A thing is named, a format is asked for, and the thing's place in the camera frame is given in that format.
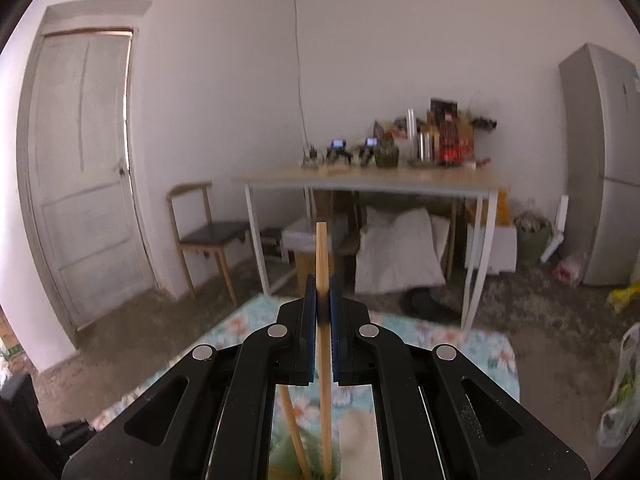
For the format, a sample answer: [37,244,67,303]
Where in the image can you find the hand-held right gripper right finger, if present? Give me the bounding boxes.
[329,275,591,480]

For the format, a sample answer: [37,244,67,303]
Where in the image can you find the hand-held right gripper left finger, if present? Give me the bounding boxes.
[62,275,319,480]

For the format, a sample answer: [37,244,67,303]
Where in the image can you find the bamboo chopstick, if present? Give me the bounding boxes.
[280,385,313,480]
[316,221,335,478]

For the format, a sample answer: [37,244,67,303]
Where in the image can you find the green perforated utensil holder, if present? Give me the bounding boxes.
[270,430,346,480]

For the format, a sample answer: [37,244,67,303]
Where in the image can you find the white sack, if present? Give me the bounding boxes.
[355,207,446,296]

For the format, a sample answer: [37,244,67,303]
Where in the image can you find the floral blue blanket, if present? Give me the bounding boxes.
[90,295,521,480]

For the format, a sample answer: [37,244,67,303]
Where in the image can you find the wooden chair with dark seat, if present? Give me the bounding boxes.
[166,181,251,306]

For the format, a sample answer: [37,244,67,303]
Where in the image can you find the white table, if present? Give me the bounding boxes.
[231,165,511,331]

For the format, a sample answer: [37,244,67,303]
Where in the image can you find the black electronic device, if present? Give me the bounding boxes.
[327,137,351,166]
[357,137,379,166]

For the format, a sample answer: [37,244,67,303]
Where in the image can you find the green jar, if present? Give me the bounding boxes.
[375,140,401,168]

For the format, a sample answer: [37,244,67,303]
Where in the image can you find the white cardboard box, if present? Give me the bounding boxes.
[465,222,518,276]

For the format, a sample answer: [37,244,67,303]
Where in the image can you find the steel cup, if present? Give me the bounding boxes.
[417,130,436,163]

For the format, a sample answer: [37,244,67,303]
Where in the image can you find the orange plastic bag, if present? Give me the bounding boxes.
[495,185,512,226]

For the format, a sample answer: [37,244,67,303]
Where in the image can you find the green woven bag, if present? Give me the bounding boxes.
[515,212,553,266]

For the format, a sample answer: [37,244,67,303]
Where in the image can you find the red drink bottles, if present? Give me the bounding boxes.
[439,115,462,166]

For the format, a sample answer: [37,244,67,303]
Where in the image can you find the pink and white plastic bag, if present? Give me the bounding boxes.
[552,252,591,288]

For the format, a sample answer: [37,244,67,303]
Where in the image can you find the white flat box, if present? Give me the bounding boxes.
[540,195,571,263]

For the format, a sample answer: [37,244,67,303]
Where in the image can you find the white door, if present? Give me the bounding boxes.
[17,2,161,346]

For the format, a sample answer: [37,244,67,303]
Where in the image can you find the yellow plastic bag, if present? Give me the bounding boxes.
[605,280,640,316]

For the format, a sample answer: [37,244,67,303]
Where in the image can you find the clear plastic bag with greens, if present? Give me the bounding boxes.
[597,322,640,448]

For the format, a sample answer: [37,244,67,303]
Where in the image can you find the silver refrigerator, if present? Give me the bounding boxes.
[558,42,640,288]

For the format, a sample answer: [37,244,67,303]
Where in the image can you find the wall cable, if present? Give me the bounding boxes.
[292,0,309,153]

